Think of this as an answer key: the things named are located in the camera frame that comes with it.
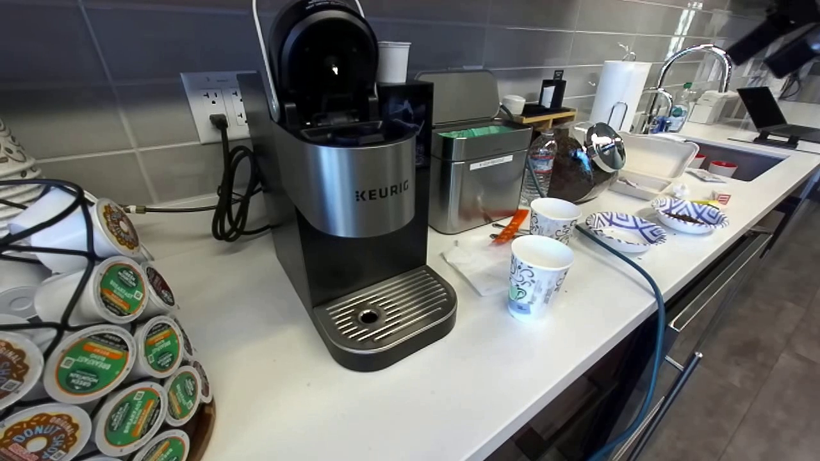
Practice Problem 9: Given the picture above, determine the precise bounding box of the clear plastic bottle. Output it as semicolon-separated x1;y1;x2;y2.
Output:
524;125;557;200

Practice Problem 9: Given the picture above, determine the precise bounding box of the small white cup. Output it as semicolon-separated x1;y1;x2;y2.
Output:
498;91;527;120

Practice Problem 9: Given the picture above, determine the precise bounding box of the white paper napkin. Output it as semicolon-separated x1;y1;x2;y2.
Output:
437;228;515;300

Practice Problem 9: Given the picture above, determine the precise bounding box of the patterned bowl with coffee grounds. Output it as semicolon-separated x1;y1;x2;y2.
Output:
650;195;730;237

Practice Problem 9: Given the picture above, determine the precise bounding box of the dark base cabinet with handles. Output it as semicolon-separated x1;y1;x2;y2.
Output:
484;344;712;461

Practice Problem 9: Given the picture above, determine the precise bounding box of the orange stick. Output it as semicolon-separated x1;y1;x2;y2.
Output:
492;208;532;249

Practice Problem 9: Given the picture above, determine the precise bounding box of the wooden counter rack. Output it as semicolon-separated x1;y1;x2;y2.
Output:
510;108;579;132

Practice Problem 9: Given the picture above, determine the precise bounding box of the black power cord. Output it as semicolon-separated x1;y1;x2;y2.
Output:
126;113;268;243

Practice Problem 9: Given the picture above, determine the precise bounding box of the dish soap bottle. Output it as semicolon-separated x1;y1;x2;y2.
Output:
665;80;696;136

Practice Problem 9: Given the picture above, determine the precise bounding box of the green lid coffee pod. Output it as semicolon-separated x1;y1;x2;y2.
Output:
91;380;168;459
32;254;154;328
160;363;205;428
44;323;137;406
133;312;187;381
129;428;191;461

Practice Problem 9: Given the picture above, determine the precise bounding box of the empty patterned paper bowl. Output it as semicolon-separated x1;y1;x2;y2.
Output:
586;211;668;259

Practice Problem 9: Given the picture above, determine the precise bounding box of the glass jar of coffee beans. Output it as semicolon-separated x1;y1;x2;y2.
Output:
546;120;628;205

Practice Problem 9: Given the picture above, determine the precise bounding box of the chrome sink faucet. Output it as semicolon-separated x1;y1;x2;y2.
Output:
643;40;735;136

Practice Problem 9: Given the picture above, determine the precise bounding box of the black wire pod carousel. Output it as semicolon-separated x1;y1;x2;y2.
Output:
0;177;217;461

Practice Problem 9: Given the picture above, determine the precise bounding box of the black box on rack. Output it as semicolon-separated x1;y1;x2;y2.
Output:
538;68;568;113

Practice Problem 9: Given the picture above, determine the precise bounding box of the chrome paper towel holder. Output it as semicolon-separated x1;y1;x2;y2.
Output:
605;99;629;132

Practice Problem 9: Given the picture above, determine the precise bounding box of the black hanging device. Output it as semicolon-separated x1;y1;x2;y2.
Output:
723;0;820;82

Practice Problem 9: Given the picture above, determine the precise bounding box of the black silver Keurig coffeemaker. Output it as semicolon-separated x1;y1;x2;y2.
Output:
254;77;457;374

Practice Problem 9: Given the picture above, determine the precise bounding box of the patterned paper cup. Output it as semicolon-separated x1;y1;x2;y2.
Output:
527;195;586;245
504;232;575;321

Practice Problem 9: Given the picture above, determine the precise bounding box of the plain white cup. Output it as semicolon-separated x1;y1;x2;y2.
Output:
375;38;413;88

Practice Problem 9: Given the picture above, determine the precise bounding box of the dark blue cable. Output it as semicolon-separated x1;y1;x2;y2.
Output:
573;219;668;461

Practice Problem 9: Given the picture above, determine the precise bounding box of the white paper towel roll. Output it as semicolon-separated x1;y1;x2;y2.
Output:
586;56;653;136

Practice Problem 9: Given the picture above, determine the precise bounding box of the steel kitchen sink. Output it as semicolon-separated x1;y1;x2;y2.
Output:
689;139;785;184

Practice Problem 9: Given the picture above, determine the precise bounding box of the brown lid coffee pod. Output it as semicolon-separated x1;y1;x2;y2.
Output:
32;190;145;266
0;401;94;461
0;330;45;414
140;263;179;312

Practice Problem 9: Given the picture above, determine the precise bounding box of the stainless steel canister box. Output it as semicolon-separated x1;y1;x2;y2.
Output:
418;68;534;236

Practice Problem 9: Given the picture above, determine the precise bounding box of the white wall outlet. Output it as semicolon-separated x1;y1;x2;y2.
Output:
179;68;254;143

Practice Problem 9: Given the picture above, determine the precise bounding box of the beige takeout container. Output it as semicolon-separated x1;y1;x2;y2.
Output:
611;130;702;198

